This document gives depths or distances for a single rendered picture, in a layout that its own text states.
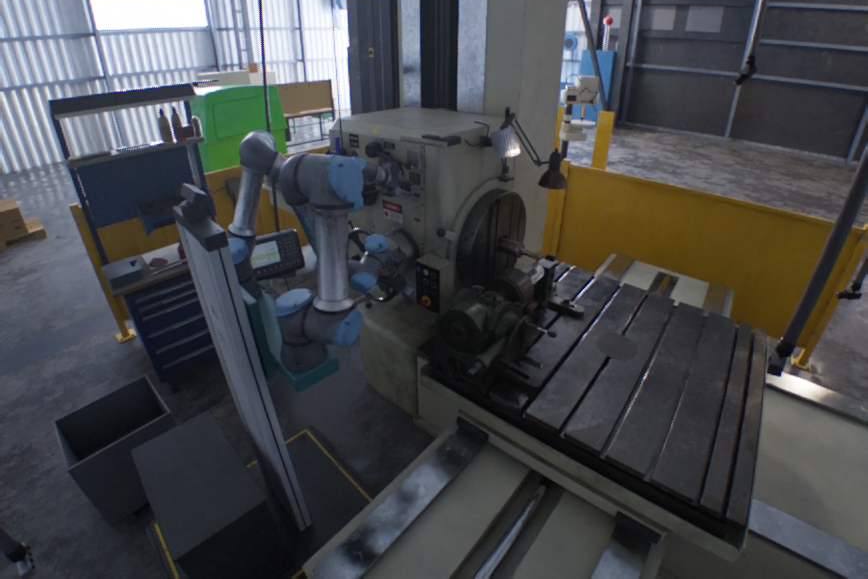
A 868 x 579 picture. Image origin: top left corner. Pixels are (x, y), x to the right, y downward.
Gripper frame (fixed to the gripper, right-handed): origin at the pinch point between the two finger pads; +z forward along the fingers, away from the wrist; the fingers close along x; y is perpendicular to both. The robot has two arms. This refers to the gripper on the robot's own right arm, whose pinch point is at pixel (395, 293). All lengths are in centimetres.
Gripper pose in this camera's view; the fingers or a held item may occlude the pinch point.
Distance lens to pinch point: 159.0
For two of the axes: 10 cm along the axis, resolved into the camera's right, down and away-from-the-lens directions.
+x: 7.9, 3.9, -4.7
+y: -5.9, 6.7, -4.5
